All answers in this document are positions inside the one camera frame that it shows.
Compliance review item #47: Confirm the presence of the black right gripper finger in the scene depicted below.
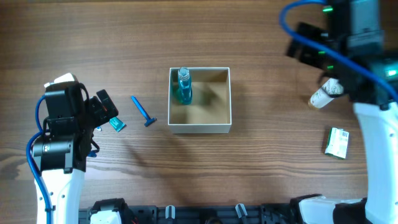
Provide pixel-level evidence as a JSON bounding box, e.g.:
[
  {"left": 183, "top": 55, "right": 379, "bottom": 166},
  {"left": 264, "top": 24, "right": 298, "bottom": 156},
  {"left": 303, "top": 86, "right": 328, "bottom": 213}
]
[
  {"left": 296, "top": 22, "right": 329, "bottom": 40},
  {"left": 285, "top": 40, "right": 326, "bottom": 69}
]

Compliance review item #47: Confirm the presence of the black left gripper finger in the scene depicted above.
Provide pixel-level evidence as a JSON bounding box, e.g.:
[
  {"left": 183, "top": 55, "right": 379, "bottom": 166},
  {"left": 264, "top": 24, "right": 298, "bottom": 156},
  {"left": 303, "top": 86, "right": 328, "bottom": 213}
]
[
  {"left": 96, "top": 90, "right": 119, "bottom": 118},
  {"left": 88, "top": 96, "right": 107, "bottom": 123}
]

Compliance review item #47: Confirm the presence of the white lotion tube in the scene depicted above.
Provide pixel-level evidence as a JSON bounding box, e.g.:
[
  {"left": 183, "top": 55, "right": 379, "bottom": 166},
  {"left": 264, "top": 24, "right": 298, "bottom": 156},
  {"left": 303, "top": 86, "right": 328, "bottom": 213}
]
[{"left": 308, "top": 78, "right": 343, "bottom": 109}]

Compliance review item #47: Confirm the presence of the blue disposable razor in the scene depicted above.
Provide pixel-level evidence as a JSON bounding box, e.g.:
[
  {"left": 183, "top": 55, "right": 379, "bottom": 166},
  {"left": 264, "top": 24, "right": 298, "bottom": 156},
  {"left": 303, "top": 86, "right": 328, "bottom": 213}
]
[{"left": 131, "top": 96, "right": 157, "bottom": 127}]

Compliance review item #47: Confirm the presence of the green white soap packet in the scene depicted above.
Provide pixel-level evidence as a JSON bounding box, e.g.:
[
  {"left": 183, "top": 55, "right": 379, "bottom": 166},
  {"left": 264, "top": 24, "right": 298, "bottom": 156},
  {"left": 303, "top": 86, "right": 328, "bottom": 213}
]
[{"left": 325, "top": 127, "right": 349, "bottom": 159}]

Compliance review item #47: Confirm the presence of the blue mouthwash bottle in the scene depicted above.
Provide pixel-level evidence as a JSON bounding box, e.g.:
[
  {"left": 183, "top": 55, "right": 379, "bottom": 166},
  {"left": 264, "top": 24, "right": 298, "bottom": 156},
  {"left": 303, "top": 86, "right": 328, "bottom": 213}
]
[{"left": 177, "top": 67, "right": 193, "bottom": 105}]

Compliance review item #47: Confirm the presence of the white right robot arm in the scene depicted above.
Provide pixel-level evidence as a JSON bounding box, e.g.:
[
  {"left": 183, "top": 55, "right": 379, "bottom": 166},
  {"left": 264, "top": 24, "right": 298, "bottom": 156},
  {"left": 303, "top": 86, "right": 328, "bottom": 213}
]
[{"left": 279, "top": 1, "right": 397, "bottom": 223}]

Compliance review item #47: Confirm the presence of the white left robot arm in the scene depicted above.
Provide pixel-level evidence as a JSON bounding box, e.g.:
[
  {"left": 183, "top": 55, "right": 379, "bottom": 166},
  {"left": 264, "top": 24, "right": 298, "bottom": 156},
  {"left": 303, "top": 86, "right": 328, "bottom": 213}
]
[{"left": 26, "top": 81, "right": 119, "bottom": 223}]

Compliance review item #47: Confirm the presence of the blue white toothbrush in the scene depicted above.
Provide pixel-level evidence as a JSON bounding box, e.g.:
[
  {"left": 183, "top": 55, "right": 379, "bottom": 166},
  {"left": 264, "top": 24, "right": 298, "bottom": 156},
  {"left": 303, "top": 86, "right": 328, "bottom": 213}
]
[{"left": 88, "top": 140, "right": 100, "bottom": 157}]

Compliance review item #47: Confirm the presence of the white open cardboard box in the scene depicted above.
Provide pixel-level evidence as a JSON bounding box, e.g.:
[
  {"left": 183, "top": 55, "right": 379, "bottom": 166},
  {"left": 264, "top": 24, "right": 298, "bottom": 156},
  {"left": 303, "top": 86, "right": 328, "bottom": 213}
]
[{"left": 167, "top": 67, "right": 232, "bottom": 134}]

